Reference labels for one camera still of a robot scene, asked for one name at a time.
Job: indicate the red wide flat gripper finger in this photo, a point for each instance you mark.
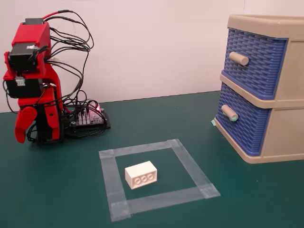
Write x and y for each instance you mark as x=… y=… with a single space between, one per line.
x=52 y=111

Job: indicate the red curved gripper finger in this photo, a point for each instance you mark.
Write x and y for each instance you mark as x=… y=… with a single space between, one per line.
x=23 y=118

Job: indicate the black servo red gripper body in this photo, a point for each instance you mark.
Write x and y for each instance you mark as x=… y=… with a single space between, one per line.
x=23 y=88

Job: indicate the white toy brick cube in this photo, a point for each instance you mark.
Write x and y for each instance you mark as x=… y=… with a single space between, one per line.
x=140 y=173

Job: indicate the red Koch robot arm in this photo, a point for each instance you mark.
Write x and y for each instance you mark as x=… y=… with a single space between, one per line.
x=31 y=33

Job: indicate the beige plastic drawer cabinet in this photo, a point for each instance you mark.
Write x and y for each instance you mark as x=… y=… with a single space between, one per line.
x=289 y=71

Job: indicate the motor controller circuit board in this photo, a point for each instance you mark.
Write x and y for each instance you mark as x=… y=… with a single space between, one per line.
x=90 y=118

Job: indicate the white zip tie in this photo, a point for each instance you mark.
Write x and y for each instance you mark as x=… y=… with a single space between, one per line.
x=54 y=60

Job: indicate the translucent tape strip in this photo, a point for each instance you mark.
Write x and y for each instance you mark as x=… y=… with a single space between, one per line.
x=142 y=147
x=166 y=198
x=190 y=166
x=111 y=180

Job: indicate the green tape scrap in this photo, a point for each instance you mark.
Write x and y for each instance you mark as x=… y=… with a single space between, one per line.
x=213 y=122

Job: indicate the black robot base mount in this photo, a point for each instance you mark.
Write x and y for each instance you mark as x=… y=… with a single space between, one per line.
x=45 y=135

